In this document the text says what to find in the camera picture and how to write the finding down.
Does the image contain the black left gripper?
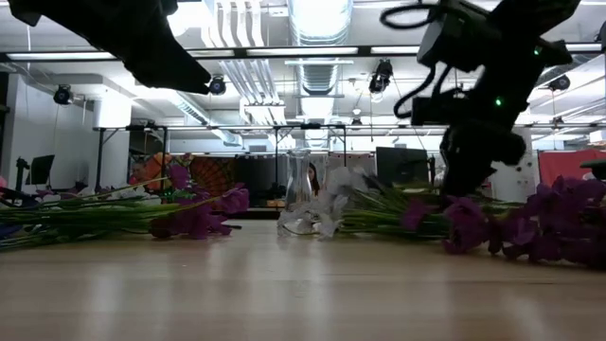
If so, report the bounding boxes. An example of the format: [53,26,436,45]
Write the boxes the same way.
[7,0,212,95]

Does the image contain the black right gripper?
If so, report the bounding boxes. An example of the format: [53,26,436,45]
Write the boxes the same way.
[438,121,527,198]

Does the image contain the blue artificial flower bunch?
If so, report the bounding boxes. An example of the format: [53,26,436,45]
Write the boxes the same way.
[0,222,25,239]

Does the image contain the clear smooth glass vase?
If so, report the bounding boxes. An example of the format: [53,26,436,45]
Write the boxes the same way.
[283,149,314,224]

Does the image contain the large black monitor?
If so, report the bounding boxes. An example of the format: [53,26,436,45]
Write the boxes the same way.
[376,146,430,186]

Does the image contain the white ceiling pipe bundle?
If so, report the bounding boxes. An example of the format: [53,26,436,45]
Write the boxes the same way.
[203,0,288,108]

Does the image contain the red partition cloth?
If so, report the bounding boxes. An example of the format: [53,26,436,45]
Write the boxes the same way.
[538,150,606,187]

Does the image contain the orange patterned tapestry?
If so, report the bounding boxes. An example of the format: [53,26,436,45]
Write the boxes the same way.
[130,152,238,198]

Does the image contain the person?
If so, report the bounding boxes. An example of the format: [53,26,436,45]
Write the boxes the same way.
[307,162,322,198]

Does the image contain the small black monitor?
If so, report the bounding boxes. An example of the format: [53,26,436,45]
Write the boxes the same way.
[26,154,56,186]

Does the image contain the black ceiling camera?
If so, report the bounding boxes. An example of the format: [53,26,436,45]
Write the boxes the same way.
[52,83,75,106]
[548,74,572,92]
[207,75,227,97]
[368,59,394,95]

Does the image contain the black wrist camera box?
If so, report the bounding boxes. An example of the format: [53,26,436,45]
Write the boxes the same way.
[410,97,458,127]

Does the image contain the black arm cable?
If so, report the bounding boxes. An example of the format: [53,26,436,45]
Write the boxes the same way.
[378,2,446,30]
[392,62,451,120]

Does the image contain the black background table frame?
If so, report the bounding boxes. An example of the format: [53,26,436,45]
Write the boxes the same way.
[93,124,349,193]

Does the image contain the silver ventilation duct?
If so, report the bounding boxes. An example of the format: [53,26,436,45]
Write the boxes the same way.
[288,0,354,96]

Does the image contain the black overhead frame bar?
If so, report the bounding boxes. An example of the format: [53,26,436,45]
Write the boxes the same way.
[0,44,606,63]

